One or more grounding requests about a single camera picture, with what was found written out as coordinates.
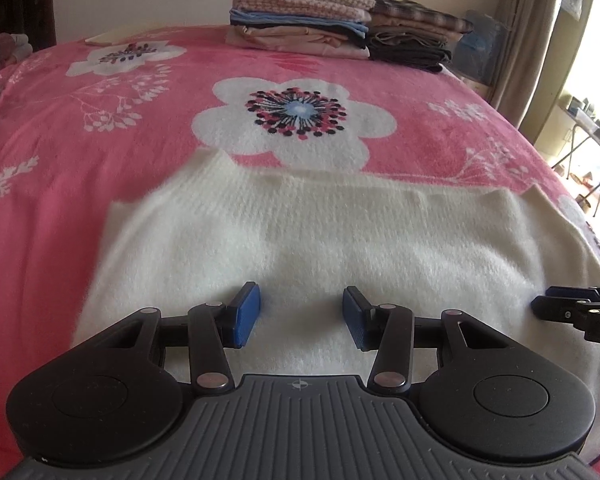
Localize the beige flat strip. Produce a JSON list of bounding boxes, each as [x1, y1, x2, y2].
[[85, 27, 146, 47]]

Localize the white fuzzy sweater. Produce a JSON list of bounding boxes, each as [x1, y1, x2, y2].
[[72, 150, 600, 461]]

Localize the stack of dark folded clothes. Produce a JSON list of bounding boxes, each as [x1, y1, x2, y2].
[[367, 0, 473, 73]]

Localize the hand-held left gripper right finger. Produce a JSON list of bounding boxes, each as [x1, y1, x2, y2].
[[342, 285, 511, 393]]

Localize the beige curtain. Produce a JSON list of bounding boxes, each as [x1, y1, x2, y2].
[[495, 0, 571, 126]]

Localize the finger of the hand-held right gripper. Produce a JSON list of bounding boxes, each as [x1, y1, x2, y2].
[[546, 282, 600, 305], [531, 296, 593, 322]]

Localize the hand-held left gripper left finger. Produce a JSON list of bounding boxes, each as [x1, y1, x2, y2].
[[87, 281, 262, 395]]

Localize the stack of light folded clothes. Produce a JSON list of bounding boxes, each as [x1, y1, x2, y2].
[[225, 0, 376, 61]]

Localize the pink floral blanket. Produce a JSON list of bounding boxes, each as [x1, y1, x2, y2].
[[0, 22, 600, 461]]

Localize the folding table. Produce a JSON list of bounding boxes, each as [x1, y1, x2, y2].
[[550, 95, 600, 221]]

